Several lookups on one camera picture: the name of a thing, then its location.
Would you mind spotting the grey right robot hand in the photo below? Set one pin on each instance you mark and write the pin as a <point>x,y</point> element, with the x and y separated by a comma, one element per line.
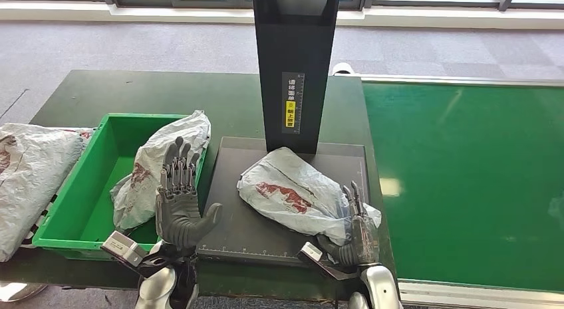
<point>363,241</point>

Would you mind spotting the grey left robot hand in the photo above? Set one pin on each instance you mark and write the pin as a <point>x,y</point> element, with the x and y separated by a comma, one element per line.
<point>178,219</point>

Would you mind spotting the grey parcel bag red print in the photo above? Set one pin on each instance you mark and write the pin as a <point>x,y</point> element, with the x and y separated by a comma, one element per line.
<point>291,183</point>
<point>145,166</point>

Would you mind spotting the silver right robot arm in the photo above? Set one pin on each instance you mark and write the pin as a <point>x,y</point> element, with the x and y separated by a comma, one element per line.
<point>381,289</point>

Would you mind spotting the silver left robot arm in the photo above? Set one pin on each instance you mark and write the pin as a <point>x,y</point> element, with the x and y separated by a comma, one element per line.
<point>158,285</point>

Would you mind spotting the green conveyor belt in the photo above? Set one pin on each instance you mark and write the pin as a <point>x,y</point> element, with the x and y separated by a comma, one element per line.
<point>462,166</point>

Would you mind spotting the large grey parcel bag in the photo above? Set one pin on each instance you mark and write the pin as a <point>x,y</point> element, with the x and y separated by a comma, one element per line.
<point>31,175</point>

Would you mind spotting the white conveyor roller end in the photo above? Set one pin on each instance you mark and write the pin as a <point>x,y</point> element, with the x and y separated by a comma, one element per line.
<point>343,68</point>

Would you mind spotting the black inbound scanner machine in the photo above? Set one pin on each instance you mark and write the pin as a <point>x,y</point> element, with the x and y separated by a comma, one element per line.
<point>297,47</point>

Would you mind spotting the green plastic crate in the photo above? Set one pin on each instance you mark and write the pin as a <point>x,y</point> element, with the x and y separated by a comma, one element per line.
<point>88,201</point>

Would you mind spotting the yellow black label sticker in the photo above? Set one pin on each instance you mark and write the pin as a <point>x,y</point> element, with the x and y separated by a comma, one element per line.
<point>292,104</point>

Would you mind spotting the pale rounded object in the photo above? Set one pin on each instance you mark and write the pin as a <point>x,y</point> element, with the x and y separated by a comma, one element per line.
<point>17,291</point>

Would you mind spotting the white window sill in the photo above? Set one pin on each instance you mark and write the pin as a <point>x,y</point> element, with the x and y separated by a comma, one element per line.
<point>176,14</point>

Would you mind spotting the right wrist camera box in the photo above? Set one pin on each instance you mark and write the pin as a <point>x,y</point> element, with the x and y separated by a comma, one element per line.
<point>310,253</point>

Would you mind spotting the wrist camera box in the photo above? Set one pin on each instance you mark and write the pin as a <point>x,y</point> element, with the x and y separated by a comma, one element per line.
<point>123,247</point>
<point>310,253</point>

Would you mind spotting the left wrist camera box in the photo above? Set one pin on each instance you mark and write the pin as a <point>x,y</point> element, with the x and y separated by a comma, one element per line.
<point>123,247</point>

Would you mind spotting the metal conveyor frame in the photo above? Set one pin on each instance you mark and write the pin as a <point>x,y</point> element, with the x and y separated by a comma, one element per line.
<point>440,79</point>

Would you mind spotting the dark window frame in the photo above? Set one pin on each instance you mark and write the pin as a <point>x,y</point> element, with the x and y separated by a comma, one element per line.
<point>141,1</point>

